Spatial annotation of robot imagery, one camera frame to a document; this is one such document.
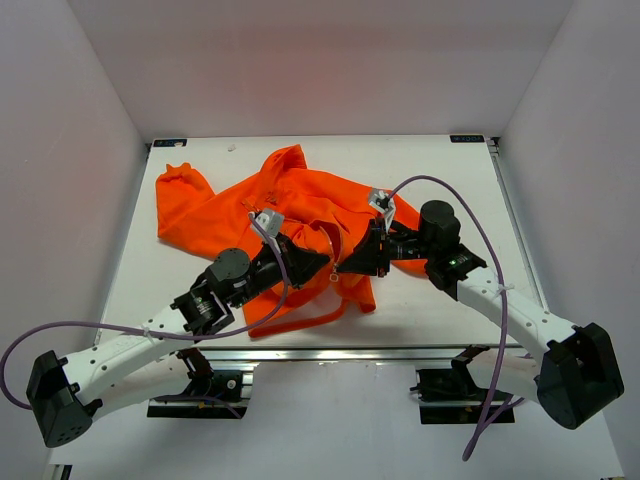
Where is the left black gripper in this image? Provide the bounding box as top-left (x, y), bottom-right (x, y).
top-left (229, 232), bottom-right (330, 309)

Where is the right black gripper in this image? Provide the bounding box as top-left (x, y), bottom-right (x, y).
top-left (337, 217), bottom-right (436, 278)

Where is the orange zip-up jacket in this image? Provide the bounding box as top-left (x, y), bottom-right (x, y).
top-left (154, 143), bottom-right (422, 339)

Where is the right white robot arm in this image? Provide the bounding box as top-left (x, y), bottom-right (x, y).
top-left (337, 191), bottom-right (624, 430)

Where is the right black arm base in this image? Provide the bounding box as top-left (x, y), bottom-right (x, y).
top-left (409, 345), bottom-right (489, 425)

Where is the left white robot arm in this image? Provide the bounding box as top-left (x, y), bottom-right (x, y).
top-left (26, 235), bottom-right (330, 448)

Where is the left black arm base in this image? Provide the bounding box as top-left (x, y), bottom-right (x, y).
top-left (147, 348), bottom-right (255, 420)

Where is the right blue table label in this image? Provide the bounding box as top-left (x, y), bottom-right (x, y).
top-left (449, 134), bottom-right (485, 144)

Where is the blue table label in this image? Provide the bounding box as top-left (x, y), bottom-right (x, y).
top-left (152, 138), bottom-right (187, 148)
top-left (449, 134), bottom-right (485, 144)

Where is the left blue table label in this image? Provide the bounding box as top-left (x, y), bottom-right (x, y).
top-left (152, 138), bottom-right (187, 148)

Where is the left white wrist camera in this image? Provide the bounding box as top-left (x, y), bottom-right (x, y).
top-left (249, 209), bottom-right (284, 241)

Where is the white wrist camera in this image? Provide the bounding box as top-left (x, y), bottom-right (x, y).
top-left (249, 209), bottom-right (284, 241)
top-left (368, 188), bottom-right (396, 229)

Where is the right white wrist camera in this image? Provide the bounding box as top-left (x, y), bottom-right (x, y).
top-left (368, 188), bottom-right (396, 229)

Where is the aluminium table front rail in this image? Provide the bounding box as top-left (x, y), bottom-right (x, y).
top-left (164, 345), bottom-right (526, 365)

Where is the aluminium table rail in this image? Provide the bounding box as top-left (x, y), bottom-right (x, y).
top-left (486, 137), bottom-right (547, 307)
top-left (164, 345), bottom-right (526, 365)

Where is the aluminium table right rail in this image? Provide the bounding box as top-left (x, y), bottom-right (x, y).
top-left (486, 137), bottom-right (547, 307)

